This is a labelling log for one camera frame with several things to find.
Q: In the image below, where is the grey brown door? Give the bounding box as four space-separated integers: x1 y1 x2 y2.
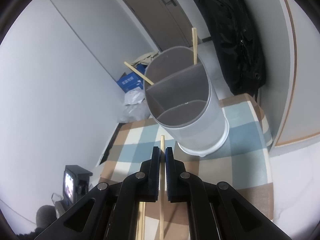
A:
112 0 200 53

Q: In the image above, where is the small black monitor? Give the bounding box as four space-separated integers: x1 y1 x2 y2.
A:
63 165 92 205

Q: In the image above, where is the wooden chopstick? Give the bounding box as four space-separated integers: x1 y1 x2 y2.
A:
137 202 146 240
159 135 166 240
124 61 155 86
191 27 198 65

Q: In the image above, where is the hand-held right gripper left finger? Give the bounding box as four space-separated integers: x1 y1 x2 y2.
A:
32 146 161 240

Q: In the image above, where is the black backpack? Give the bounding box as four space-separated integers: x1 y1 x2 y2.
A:
197 0 267 103

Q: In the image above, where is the white plastic bag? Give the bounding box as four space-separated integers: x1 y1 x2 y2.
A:
117 87 151 123

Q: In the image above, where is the dark round object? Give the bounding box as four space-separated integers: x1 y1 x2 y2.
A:
36 204 58 228

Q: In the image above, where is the grey divided utensil holder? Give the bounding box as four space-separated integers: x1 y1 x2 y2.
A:
143 45 229 157

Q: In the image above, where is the blue cardboard box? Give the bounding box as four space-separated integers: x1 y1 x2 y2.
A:
117 64 148 93

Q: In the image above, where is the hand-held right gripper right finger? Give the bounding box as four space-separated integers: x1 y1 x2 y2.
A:
165 147 293 240

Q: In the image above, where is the checked blue beige blanket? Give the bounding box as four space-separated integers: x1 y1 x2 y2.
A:
99 93 273 240

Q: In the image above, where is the beige cloth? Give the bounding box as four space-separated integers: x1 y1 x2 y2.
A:
131 51 160 67

